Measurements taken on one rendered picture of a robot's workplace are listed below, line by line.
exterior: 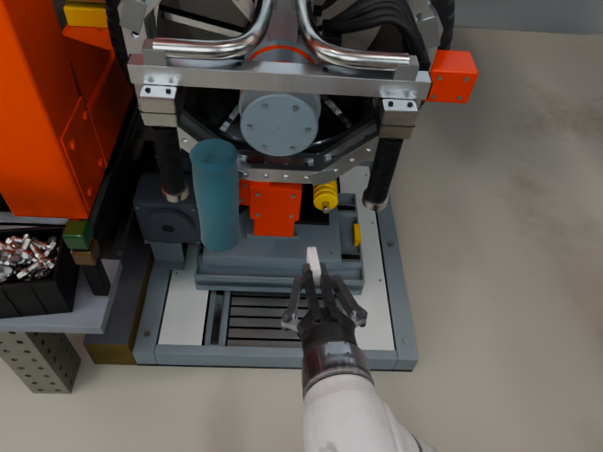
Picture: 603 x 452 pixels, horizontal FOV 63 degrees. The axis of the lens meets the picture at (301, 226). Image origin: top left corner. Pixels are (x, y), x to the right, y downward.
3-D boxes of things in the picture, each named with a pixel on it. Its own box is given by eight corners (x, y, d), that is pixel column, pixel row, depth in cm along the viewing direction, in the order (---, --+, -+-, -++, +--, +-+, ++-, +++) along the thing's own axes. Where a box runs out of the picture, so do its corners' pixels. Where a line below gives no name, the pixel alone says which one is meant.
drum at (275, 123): (314, 91, 100) (321, 25, 89) (318, 163, 86) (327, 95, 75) (245, 87, 99) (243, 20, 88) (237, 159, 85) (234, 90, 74)
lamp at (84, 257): (101, 249, 96) (96, 237, 93) (96, 266, 94) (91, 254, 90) (81, 248, 96) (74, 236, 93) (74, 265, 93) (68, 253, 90)
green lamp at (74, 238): (95, 233, 92) (90, 220, 89) (89, 250, 90) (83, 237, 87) (73, 232, 92) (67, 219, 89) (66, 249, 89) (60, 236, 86)
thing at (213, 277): (352, 210, 174) (355, 190, 167) (360, 297, 151) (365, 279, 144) (210, 204, 171) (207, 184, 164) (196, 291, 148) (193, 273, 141)
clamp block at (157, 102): (187, 91, 77) (184, 61, 72) (179, 128, 71) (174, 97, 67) (154, 90, 76) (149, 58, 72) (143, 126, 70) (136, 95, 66)
